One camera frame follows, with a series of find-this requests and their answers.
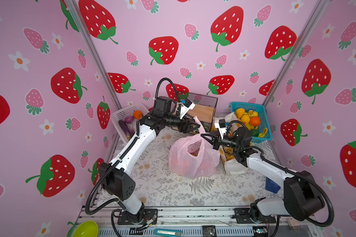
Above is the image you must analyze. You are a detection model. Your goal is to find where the white canvas tote bag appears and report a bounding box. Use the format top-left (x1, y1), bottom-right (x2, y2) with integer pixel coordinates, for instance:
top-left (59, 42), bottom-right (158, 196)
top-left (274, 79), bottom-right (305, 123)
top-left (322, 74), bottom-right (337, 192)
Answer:
top-left (213, 113), bottom-right (248, 175)

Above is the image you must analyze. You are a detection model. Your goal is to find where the pink plastic grocery bag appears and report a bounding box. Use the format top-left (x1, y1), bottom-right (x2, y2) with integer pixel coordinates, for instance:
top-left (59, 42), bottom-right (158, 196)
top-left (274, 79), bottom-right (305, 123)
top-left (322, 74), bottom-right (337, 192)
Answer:
top-left (168, 117), bottom-right (220, 179)

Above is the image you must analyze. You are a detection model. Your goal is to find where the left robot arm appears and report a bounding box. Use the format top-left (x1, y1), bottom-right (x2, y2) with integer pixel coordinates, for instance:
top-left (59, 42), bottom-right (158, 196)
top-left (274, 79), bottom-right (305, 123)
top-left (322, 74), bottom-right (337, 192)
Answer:
top-left (85, 78), bottom-right (201, 223)

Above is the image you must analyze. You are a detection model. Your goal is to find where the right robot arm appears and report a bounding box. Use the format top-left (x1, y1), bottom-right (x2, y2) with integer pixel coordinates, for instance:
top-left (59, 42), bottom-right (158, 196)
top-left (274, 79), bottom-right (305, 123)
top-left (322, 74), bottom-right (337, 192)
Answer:
top-left (201, 119), bottom-right (335, 227)

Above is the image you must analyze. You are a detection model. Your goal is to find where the toy avocado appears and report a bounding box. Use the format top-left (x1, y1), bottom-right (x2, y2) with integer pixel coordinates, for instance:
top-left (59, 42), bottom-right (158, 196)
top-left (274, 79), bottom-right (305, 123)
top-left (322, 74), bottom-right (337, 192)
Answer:
top-left (249, 129), bottom-right (260, 137)

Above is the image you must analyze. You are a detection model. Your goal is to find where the toy yellow lemon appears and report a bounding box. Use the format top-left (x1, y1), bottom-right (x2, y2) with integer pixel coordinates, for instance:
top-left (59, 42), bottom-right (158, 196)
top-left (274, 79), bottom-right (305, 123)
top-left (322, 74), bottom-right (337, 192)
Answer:
top-left (240, 115), bottom-right (251, 124)

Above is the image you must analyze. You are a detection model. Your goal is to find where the toy orange fruit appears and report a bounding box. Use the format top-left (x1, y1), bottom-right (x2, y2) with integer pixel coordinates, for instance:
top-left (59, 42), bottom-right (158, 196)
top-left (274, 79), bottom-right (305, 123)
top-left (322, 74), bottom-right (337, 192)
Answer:
top-left (249, 116), bottom-right (261, 127)

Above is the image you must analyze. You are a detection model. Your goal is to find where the teal plastic basket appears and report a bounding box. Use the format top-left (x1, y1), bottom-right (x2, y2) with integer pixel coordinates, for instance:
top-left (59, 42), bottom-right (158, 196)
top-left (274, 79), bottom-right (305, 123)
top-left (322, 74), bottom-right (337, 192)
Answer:
top-left (230, 102), bottom-right (273, 144)

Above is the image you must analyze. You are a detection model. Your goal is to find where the blue box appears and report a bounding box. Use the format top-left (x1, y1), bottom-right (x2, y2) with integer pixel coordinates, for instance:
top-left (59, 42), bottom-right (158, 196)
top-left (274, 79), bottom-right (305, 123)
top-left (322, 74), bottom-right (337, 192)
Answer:
top-left (265, 178), bottom-right (281, 194)

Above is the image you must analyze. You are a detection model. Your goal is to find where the toy long purple eggplant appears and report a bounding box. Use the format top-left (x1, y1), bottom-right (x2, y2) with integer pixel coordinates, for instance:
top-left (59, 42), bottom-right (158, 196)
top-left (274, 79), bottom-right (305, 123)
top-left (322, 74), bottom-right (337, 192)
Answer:
top-left (118, 119), bottom-right (131, 141)

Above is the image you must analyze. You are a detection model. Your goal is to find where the white plastic basket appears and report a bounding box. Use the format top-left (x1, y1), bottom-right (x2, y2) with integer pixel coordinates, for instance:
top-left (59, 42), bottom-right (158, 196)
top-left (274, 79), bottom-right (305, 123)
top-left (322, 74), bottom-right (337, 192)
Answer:
top-left (110, 103), bottom-right (149, 144)

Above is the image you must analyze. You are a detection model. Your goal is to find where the teal utility knife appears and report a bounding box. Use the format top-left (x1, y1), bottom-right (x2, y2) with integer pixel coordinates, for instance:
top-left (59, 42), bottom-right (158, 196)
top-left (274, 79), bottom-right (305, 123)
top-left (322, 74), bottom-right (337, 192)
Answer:
top-left (153, 229), bottom-right (184, 237)

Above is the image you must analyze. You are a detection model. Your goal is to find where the green plastic bowl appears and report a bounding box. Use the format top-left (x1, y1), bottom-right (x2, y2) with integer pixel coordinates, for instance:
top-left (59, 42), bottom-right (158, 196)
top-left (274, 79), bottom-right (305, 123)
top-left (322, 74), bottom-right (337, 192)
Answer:
top-left (72, 221), bottom-right (99, 237)

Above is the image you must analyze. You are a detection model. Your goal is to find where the black wire wooden shelf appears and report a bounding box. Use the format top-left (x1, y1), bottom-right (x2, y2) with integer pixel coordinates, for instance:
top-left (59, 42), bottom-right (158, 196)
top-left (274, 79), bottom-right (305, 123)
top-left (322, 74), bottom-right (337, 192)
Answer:
top-left (179, 91), bottom-right (218, 132)

